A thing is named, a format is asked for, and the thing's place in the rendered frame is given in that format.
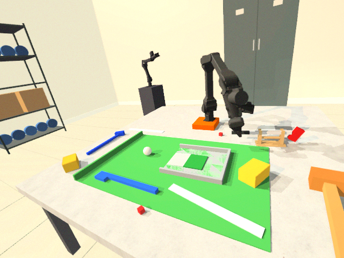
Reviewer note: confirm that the green flat mat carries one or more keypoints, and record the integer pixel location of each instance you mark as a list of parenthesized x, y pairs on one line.
[(234, 195)]

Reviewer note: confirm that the white ball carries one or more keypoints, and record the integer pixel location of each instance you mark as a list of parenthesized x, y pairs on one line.
[(147, 150)]

